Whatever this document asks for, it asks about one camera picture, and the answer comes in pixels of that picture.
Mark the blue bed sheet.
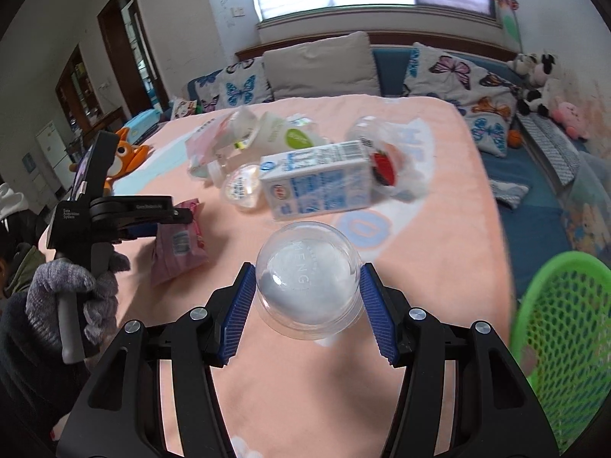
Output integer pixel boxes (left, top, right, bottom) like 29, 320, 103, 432
186, 45, 595, 306

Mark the white paper cup green leaf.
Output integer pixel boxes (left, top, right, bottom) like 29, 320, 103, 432
248, 112, 331, 158

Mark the person's jacket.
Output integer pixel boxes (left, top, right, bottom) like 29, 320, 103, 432
0, 182, 47, 297

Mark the large butterfly print pillow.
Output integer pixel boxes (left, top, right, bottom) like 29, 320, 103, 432
402, 42, 524, 159

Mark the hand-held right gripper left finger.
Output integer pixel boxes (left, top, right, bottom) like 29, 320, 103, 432
55, 261, 259, 458

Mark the small butterfly print pillow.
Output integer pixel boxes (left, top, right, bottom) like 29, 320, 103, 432
188, 56, 274, 113

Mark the blue and white milk carton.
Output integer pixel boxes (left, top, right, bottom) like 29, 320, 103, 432
259, 140, 376, 221

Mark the orange fox plush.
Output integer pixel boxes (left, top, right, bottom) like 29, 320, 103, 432
71, 125, 154, 194

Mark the person's left hand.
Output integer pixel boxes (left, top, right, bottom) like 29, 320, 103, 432
25, 247, 131, 358

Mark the black and white cow plush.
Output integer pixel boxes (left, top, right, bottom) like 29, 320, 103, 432
517, 85, 555, 118

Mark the cartoon print packet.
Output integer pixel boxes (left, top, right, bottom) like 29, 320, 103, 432
171, 97, 200, 121

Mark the pink snack packet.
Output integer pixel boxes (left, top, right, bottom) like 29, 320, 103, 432
150, 199, 210, 287

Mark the small clear yogurt cup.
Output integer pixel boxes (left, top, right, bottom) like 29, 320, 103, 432
223, 162, 264, 213

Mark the beige pillow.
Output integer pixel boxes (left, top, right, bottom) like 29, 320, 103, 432
262, 31, 383, 102

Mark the light blue box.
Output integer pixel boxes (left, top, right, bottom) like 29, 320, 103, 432
119, 109, 162, 148

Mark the folded grey wave-print cloth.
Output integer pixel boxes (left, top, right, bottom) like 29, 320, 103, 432
488, 178, 532, 209

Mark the person's left forearm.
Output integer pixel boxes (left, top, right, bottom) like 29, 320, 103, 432
0, 291, 101, 444

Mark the crumpled clear plastic wrapper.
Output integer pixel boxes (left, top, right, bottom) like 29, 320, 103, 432
223, 106, 262, 151

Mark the pink and white wrapper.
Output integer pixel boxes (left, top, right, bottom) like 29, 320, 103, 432
185, 118, 231, 163

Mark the pink round plush toy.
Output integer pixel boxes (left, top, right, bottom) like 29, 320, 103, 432
550, 99, 593, 142

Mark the wooden door frame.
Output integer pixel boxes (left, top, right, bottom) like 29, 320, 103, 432
97, 0, 169, 123

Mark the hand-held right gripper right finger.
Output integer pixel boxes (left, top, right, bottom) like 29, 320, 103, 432
359, 262, 559, 458

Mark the peach printed blanket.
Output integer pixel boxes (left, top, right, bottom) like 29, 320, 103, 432
38, 95, 521, 458

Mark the green plastic basket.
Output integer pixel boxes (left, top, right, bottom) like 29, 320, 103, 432
508, 250, 611, 456

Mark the plastic bag with strawberry print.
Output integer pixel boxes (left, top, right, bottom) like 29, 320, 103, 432
363, 121, 431, 202

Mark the grey patterned cloth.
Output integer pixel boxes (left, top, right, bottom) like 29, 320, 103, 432
519, 116, 582, 188

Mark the wooden cabinet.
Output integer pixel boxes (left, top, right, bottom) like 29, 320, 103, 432
54, 44, 104, 135

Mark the clear plastic storage box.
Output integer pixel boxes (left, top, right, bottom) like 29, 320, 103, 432
558, 152, 611, 270

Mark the white cabinet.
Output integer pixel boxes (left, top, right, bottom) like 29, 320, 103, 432
35, 121, 73, 192

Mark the grey and white plush toy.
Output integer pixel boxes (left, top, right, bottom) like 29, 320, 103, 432
506, 52, 539, 78

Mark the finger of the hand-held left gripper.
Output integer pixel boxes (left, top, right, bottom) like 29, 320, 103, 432
117, 224, 158, 242
91, 195, 194, 230

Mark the clear plastic dome lid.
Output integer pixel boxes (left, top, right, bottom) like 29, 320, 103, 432
255, 220, 366, 342

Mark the clear plastic jar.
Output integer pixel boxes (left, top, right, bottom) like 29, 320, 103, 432
345, 114, 383, 148

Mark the wooden headboard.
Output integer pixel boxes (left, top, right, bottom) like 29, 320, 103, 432
235, 30, 522, 60

